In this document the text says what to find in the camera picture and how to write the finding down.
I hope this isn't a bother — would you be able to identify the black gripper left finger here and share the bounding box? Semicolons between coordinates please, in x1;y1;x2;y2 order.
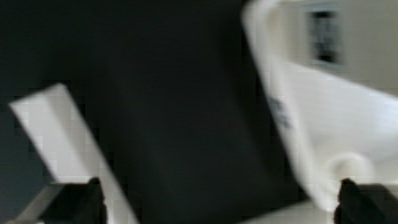
14;177;110;224

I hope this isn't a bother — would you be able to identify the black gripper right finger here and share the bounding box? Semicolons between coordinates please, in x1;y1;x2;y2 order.
334;179;398;224

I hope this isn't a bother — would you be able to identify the white desk top tray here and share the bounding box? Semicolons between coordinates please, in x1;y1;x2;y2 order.
241;0;398;211

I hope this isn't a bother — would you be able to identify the white desk leg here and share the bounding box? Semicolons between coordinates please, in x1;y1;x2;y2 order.
281;0;398;95
9;84;138;224

